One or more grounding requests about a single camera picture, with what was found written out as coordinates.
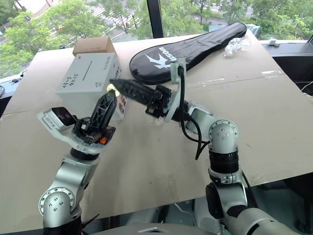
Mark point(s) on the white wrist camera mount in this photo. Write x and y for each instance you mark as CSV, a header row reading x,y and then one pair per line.
x,y
178,73
52,120

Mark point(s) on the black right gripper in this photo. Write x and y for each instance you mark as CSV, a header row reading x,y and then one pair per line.
x,y
160,100

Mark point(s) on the clear crumpled plastic wrap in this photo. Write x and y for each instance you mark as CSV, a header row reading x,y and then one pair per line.
x,y
236,46

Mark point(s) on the white box with slot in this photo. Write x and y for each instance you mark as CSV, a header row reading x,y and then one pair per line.
x,y
85,78

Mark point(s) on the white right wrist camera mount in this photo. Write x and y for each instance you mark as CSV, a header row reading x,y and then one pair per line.
x,y
178,73

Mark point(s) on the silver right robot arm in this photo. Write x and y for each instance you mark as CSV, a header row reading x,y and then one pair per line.
x,y
222,147

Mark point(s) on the black racket bag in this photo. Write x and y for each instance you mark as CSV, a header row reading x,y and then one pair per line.
x,y
188,52

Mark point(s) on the dark window frame post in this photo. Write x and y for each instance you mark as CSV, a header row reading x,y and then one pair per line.
x,y
155,18

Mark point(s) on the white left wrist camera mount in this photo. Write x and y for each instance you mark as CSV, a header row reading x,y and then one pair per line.
x,y
52,120

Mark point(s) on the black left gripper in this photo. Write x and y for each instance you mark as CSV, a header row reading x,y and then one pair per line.
x,y
94,133

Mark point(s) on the brown cardboard box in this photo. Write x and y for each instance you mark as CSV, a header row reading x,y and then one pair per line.
x,y
94,46

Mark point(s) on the gold coin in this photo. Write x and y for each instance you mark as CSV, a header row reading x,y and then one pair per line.
x,y
111,87

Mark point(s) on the white window sill bracket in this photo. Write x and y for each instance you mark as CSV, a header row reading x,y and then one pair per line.
x,y
274,43

